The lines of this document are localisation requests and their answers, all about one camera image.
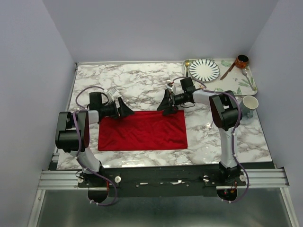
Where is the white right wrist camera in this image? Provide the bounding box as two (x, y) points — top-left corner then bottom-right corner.
(166, 79), (176, 94)

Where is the grey white mug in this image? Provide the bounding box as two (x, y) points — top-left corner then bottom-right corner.
(240, 96), (259, 120)

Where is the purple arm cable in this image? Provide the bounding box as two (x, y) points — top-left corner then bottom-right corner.
(172, 76), (250, 204)
(72, 86), (119, 207)

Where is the aluminium frame rail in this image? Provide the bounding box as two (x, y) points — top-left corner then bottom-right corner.
(38, 168), (289, 190)

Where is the gold fork green handle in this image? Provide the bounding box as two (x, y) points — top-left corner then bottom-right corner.
(184, 59), (190, 77)

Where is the striped white plate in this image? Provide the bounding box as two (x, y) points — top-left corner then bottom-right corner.
(188, 59), (220, 82)

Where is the orange black cup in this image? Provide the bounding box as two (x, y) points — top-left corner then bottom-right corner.
(234, 54), (249, 69)

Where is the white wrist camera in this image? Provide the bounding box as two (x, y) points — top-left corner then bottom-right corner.
(166, 79), (176, 94)
(104, 88), (117, 102)

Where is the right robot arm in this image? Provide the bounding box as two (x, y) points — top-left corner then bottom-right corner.
(157, 77), (242, 185)

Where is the silver spoon on tray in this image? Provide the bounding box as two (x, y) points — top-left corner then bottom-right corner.
(241, 69), (252, 87)

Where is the brown handled knife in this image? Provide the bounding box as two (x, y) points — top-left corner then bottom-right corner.
(220, 63), (235, 80)

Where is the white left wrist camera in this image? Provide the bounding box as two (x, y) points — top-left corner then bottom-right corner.
(104, 88), (117, 102)

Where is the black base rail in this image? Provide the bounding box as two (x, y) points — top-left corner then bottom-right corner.
(78, 164), (246, 198)

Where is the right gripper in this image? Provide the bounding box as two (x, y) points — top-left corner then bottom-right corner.
(157, 89), (186, 116)

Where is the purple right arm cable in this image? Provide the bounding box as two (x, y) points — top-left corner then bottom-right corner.
(172, 76), (250, 204)

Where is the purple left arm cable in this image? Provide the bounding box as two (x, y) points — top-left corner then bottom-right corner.
(72, 86), (119, 207)

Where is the red cloth napkin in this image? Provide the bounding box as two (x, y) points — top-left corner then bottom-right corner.
(98, 110), (188, 151)

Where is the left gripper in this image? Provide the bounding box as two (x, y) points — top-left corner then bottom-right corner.
(100, 96), (135, 120)

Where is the grey saucer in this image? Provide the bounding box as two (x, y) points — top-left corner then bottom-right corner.
(240, 111), (254, 125)

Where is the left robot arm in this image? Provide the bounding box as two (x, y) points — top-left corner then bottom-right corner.
(55, 92), (134, 187)

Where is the floral serving tray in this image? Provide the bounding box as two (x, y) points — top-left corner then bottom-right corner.
(182, 59), (258, 96)

